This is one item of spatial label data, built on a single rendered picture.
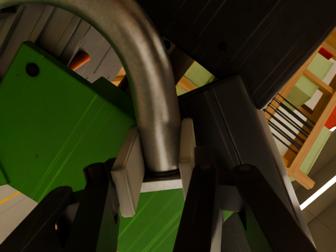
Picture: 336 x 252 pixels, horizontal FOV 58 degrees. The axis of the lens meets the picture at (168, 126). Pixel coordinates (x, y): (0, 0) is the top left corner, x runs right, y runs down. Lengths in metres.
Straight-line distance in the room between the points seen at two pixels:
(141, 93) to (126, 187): 0.06
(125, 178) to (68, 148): 0.10
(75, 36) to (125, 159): 0.12
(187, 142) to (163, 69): 0.05
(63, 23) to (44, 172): 0.12
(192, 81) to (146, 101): 2.79
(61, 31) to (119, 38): 0.08
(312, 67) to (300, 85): 0.30
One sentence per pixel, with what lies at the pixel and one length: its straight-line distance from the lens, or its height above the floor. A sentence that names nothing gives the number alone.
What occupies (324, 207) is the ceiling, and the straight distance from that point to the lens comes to 8.19.
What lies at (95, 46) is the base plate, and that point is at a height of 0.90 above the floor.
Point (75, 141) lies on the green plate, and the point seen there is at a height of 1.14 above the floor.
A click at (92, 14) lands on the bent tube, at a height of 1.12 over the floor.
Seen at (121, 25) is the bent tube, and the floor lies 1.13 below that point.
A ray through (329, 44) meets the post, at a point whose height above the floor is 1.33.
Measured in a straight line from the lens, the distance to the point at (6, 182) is 0.29.
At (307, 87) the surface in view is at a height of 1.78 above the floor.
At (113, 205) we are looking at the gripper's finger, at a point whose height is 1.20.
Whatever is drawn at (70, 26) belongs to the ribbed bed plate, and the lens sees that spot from 0.25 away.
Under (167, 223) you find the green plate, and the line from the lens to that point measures 0.27.
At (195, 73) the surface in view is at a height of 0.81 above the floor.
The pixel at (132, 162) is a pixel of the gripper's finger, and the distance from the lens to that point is 0.18.
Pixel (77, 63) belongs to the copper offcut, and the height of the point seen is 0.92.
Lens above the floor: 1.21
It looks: 5 degrees down
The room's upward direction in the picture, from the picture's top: 130 degrees clockwise
